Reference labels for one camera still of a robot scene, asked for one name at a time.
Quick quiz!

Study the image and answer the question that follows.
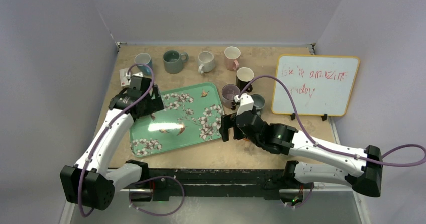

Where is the grey-blue speckled round mug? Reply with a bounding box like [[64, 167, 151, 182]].
[[251, 94, 265, 115]]

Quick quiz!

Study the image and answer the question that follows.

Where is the blue textured mug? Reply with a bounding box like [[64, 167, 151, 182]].
[[134, 53, 153, 76]]

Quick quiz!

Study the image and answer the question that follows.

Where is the black mug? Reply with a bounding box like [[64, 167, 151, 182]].
[[236, 67, 254, 93]]

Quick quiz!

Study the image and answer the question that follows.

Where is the grey flat-bottom mug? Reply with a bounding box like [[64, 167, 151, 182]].
[[163, 50, 189, 74]]

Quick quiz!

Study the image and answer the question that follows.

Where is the white speckled round mug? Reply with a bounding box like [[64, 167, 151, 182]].
[[197, 51, 216, 74]]

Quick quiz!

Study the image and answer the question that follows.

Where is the pink faceted mug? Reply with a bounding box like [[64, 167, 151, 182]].
[[224, 46, 241, 71]]

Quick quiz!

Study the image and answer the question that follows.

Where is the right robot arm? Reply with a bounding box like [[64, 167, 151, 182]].
[[219, 111, 383, 197]]

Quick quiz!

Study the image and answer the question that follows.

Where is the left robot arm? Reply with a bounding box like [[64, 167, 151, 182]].
[[60, 75, 164, 210]]

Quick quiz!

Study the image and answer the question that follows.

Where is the green floral tray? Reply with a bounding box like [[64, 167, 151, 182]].
[[129, 82, 224, 157]]

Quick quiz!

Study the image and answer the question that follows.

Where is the small white red box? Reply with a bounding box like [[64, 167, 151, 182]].
[[119, 68, 131, 88]]

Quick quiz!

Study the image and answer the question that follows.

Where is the yellow framed whiteboard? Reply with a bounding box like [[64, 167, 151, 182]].
[[271, 55, 360, 116]]

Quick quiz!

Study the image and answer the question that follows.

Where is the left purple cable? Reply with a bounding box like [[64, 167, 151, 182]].
[[77, 63, 186, 218]]

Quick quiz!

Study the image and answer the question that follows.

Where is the purple cable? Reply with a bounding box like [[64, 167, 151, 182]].
[[77, 63, 186, 218], [239, 75, 426, 210]]

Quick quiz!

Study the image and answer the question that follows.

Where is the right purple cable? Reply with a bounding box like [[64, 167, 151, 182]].
[[239, 75, 426, 210]]

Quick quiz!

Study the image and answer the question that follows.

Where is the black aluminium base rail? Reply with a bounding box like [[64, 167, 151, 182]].
[[68, 167, 334, 203]]

